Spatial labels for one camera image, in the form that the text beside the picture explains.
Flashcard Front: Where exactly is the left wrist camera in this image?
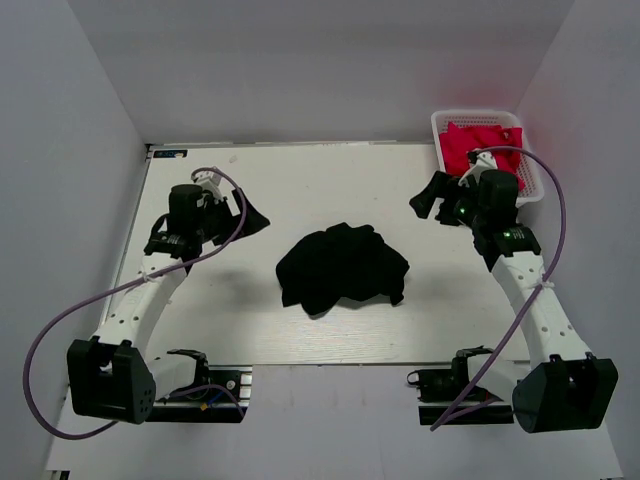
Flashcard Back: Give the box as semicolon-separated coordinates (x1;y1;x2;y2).
191;169;223;200

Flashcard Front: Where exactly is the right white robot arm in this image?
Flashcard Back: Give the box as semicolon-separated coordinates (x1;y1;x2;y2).
410;170;618;433

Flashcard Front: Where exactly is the black t shirt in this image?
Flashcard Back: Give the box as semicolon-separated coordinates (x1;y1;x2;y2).
275;223;410;317

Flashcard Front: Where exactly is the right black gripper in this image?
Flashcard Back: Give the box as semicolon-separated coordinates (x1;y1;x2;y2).
409;171;486;231

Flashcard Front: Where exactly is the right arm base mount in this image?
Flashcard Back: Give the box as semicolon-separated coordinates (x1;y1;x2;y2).
407;349;516;427

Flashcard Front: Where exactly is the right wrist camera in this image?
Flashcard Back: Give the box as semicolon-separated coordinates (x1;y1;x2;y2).
458;151;498;187

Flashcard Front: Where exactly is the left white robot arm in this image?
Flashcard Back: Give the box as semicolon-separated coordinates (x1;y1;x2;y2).
67;180;270;424

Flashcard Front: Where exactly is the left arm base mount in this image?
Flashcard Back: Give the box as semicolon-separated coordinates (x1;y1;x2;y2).
147;366;253;424

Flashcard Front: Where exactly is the blue label sticker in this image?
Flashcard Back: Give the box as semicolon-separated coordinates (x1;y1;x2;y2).
153;149;188;159

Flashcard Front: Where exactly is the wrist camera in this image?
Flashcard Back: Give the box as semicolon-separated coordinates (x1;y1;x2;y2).
191;169;223;200
458;151;498;187

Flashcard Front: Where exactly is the red t shirt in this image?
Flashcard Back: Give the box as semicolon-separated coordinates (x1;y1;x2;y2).
438;122;523;176

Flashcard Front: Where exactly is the white plastic basket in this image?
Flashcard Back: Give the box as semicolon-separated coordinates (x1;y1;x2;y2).
431;109;544;206

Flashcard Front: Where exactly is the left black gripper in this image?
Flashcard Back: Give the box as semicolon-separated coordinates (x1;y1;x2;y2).
195;189;270;246

